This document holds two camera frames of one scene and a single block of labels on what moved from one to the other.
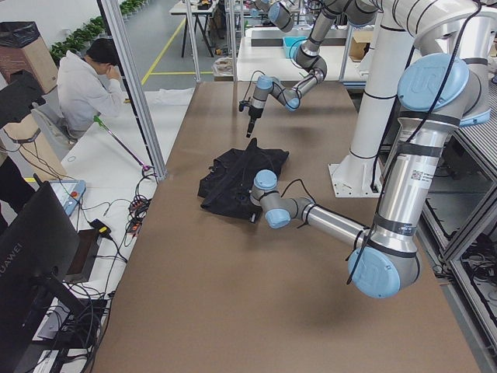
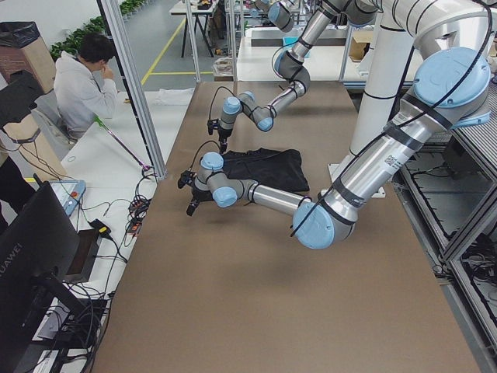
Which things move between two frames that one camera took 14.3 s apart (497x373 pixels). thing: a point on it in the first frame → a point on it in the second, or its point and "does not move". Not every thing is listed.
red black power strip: x=137 y=209 does not move
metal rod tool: x=145 y=168 does not move
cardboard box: x=22 y=48 does not move
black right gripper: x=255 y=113 → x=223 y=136
